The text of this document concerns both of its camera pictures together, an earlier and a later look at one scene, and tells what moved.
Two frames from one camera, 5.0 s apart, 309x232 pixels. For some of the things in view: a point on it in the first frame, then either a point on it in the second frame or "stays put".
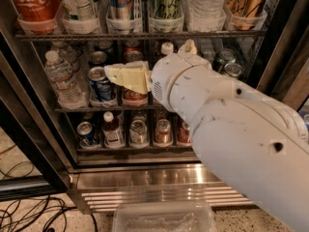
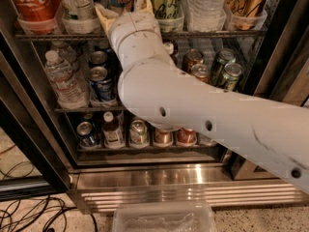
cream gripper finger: x=188 y=47 -> x=143 y=3
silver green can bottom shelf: x=138 y=133 stays put
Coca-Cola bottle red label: x=37 y=7 stays put
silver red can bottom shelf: x=163 y=132 stays put
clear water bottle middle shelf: x=63 y=81 stays put
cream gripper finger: x=134 y=75 -> x=106 y=16
